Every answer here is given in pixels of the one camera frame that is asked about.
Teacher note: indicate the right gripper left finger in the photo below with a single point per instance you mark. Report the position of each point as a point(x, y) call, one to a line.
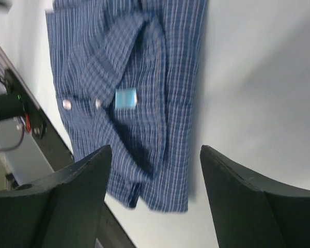
point(60, 210)

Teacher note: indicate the aluminium front rail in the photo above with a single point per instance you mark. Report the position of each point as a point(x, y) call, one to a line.
point(6, 63)

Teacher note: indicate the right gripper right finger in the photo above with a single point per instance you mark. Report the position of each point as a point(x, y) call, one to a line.
point(252, 210)

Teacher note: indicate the blue checkered long sleeve shirt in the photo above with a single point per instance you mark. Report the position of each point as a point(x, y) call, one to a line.
point(124, 74)

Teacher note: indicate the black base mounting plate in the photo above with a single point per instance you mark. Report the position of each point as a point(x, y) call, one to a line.
point(44, 152)

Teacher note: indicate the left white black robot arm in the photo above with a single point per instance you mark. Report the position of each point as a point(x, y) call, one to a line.
point(11, 105)

